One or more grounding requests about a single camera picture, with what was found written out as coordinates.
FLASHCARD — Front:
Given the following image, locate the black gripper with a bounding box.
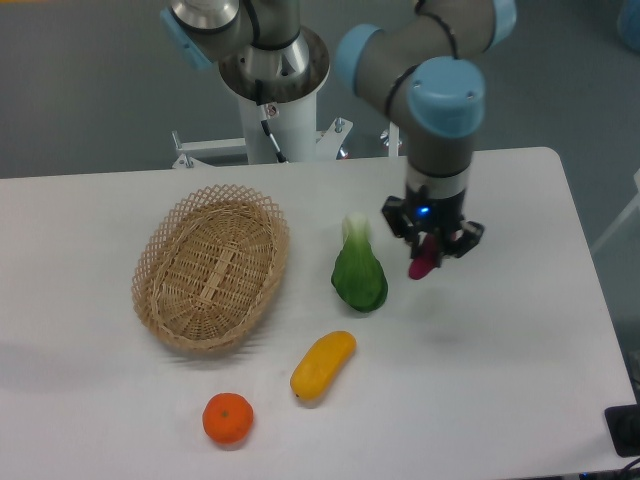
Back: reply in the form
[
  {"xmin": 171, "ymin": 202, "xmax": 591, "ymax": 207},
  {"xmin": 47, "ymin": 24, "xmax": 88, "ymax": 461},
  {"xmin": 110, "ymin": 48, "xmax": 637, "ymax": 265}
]
[{"xmin": 381, "ymin": 186, "xmax": 485, "ymax": 268}]

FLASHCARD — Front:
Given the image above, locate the purple sweet potato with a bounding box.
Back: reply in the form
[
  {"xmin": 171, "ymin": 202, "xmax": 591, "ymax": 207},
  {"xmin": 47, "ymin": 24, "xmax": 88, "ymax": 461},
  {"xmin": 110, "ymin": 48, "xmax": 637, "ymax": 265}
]
[{"xmin": 408, "ymin": 235, "xmax": 438, "ymax": 280}]

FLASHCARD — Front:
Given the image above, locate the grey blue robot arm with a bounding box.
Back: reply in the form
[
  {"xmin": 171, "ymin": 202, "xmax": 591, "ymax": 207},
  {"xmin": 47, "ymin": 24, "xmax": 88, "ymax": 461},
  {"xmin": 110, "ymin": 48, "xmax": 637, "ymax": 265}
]
[{"xmin": 160, "ymin": 1, "xmax": 517, "ymax": 269}]

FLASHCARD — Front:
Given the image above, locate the woven wicker basket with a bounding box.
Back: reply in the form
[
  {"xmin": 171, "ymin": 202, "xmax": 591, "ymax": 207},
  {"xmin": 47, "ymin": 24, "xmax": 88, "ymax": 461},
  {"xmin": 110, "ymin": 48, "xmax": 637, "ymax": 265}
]
[{"xmin": 131, "ymin": 184, "xmax": 289, "ymax": 354}]

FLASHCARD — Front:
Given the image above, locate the green bok choy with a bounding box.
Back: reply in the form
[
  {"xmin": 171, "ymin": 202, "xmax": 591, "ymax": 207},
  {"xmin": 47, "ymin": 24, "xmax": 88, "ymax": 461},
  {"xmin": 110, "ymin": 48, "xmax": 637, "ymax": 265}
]
[{"xmin": 331, "ymin": 212, "xmax": 388, "ymax": 313}]

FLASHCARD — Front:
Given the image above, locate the yellow mango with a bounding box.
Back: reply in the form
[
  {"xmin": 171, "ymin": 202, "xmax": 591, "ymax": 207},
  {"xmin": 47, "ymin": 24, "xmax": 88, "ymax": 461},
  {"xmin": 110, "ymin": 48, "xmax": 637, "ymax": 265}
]
[{"xmin": 290, "ymin": 331, "xmax": 357, "ymax": 403}]

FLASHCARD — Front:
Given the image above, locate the black device at table edge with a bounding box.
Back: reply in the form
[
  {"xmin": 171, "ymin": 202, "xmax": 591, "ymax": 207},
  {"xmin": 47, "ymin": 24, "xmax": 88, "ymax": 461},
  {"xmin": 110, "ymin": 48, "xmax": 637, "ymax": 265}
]
[{"xmin": 604, "ymin": 404, "xmax": 639, "ymax": 458}]

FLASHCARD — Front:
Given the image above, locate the blue object top right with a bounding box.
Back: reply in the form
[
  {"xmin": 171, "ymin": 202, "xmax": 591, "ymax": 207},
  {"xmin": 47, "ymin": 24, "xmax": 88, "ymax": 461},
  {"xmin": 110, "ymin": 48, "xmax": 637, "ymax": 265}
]
[{"xmin": 617, "ymin": 0, "xmax": 640, "ymax": 53}]

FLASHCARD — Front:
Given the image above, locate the orange tangerine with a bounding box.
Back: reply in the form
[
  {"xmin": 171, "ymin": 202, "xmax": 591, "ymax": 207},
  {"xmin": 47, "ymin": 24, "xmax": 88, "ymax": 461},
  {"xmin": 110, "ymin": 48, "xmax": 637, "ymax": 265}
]
[{"xmin": 202, "ymin": 392, "xmax": 254, "ymax": 445}]

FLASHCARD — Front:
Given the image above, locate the white metal base frame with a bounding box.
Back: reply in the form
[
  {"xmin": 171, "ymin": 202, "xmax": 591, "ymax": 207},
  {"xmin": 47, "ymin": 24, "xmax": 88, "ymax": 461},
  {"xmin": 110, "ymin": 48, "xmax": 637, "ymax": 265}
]
[{"xmin": 171, "ymin": 117, "xmax": 404, "ymax": 170}]

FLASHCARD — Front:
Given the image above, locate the black cable on pedestal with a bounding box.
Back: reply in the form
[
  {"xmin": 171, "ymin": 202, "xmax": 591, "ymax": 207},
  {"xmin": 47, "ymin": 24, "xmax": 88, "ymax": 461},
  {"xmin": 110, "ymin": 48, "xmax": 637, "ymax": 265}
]
[{"xmin": 254, "ymin": 78, "xmax": 290, "ymax": 165}]

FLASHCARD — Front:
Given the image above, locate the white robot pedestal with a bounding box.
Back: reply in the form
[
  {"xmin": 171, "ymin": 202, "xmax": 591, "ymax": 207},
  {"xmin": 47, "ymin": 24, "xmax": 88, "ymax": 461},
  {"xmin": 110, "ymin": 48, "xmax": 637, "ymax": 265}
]
[{"xmin": 217, "ymin": 24, "xmax": 332, "ymax": 165}]

